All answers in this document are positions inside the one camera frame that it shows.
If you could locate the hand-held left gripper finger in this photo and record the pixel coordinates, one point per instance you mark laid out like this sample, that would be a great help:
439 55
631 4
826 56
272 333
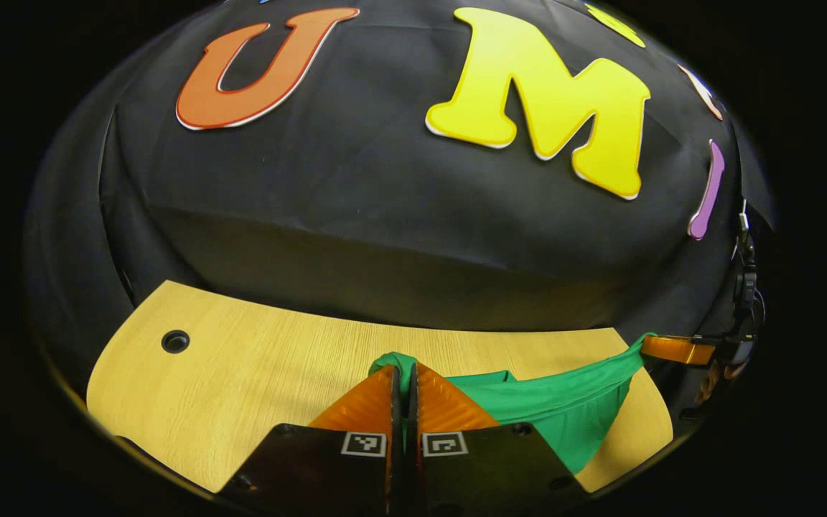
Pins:
414 467
396 467

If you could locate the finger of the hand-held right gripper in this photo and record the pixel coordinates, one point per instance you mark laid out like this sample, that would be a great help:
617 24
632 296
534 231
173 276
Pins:
708 384
679 350

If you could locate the green T-shirt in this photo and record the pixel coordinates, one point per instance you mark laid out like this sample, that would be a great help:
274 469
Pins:
557 409

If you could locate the black backdrop cloth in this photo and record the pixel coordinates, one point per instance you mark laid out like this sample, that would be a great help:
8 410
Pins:
356 215

